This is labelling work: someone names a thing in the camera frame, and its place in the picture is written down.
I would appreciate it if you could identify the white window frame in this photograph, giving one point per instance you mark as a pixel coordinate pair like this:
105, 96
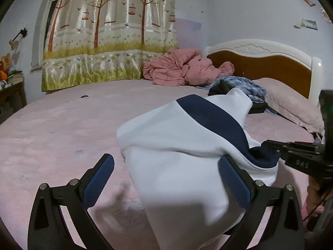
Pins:
49, 13

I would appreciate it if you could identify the pink pillow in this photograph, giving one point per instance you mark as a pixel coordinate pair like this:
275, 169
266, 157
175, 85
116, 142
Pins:
288, 101

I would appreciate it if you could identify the peeling wall sticker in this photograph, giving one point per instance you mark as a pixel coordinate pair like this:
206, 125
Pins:
307, 0

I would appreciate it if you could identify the white and wooden headboard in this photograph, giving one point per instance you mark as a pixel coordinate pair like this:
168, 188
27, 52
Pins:
260, 60

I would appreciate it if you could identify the white and navy baseball jacket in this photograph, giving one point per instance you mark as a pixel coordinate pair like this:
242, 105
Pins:
182, 166

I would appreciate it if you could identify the tree print curtain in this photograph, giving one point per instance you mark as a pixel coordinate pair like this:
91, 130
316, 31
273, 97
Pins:
109, 31

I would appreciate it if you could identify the person's right hand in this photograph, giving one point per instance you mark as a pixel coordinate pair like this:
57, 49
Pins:
313, 195

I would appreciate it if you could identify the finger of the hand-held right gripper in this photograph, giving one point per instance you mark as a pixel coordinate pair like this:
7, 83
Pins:
281, 147

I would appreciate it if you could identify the wall lamp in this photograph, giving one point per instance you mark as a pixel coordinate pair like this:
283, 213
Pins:
17, 40

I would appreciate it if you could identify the wall picture sticker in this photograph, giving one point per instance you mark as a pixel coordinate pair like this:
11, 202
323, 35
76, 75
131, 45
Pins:
309, 24

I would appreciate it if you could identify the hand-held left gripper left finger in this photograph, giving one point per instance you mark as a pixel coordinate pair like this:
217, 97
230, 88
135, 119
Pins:
97, 182

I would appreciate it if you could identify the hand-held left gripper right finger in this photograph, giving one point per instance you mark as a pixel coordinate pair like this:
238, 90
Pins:
234, 182

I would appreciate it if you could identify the wooden cabinet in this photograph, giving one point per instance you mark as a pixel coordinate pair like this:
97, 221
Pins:
11, 96

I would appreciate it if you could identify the pink quilt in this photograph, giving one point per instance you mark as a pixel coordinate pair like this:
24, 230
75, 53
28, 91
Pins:
179, 70

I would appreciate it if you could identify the dark folded clothes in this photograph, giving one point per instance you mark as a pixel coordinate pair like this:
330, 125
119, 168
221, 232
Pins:
221, 88

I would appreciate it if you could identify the pile of clutter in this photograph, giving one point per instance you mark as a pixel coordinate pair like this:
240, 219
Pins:
6, 70

